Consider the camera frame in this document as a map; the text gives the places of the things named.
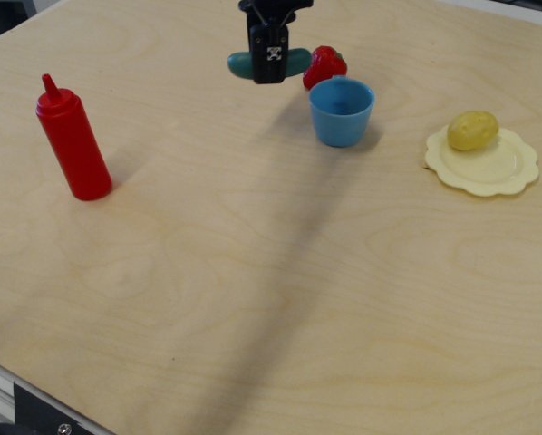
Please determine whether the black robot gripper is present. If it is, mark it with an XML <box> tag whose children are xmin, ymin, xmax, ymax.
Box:
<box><xmin>238</xmin><ymin>0</ymin><xmax>314</xmax><ymax>84</ymax></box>

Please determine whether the green toy cucumber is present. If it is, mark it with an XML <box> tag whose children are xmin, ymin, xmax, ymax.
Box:
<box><xmin>227</xmin><ymin>48</ymin><xmax>312</xmax><ymax>81</ymax></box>

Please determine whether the blue plastic cup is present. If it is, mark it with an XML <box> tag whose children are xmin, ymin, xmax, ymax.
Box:
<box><xmin>308</xmin><ymin>75</ymin><xmax>375</xmax><ymax>148</ymax></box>

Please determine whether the red toy strawberry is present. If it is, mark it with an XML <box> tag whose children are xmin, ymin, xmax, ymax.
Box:
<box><xmin>303</xmin><ymin>45</ymin><xmax>348</xmax><ymax>91</ymax></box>

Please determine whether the red squeeze bottle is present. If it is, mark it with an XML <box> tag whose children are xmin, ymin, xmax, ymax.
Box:
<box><xmin>35</xmin><ymin>73</ymin><xmax>112</xmax><ymax>201</ymax></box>

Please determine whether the yellow toy potato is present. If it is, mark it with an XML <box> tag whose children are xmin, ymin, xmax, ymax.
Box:
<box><xmin>447</xmin><ymin>111</ymin><xmax>499</xmax><ymax>151</ymax></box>

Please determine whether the cream scalloped plate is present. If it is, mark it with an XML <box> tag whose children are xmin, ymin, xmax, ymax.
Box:
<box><xmin>424</xmin><ymin>126</ymin><xmax>539</xmax><ymax>198</ymax></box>

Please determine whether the black corner bracket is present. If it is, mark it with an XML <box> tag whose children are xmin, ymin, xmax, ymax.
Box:
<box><xmin>14</xmin><ymin>383</ymin><xmax>92</xmax><ymax>435</ymax></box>

